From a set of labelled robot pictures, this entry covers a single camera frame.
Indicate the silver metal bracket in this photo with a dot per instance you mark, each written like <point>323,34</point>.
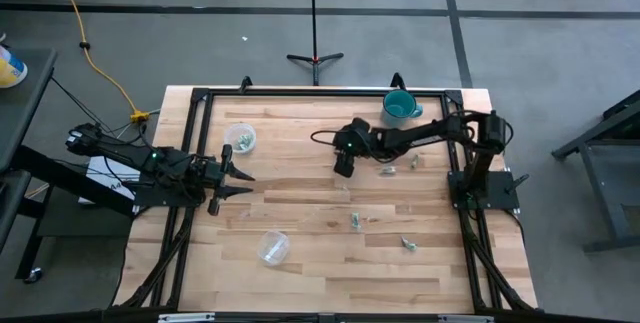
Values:
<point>186,317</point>

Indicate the teal ceramic mug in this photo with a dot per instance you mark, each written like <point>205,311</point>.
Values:
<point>397,105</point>

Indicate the caster wheel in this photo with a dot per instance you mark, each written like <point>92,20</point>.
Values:
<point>34,275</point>

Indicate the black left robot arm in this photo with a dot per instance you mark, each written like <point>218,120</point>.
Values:
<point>125,155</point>

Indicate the black tripod stand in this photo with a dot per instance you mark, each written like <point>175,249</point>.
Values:
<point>313,13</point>

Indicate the black side table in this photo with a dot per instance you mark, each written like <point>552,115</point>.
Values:
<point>25,108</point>

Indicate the dark grey metal cart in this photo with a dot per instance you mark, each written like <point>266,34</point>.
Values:
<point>625,188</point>

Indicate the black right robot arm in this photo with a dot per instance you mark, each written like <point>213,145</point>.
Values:
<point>425,133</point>

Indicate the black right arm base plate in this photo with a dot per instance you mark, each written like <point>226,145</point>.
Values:
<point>500,188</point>

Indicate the yellow blue white container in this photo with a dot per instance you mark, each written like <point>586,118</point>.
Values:
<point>10,70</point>

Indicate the white paper sheet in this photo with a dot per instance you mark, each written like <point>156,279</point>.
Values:
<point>107,170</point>

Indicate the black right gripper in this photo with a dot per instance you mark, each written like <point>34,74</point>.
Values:
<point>355,138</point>

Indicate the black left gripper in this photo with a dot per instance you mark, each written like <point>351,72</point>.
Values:
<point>210,178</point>

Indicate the clear plastic bowl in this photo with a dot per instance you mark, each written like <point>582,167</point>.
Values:
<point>274,248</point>
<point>231,133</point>

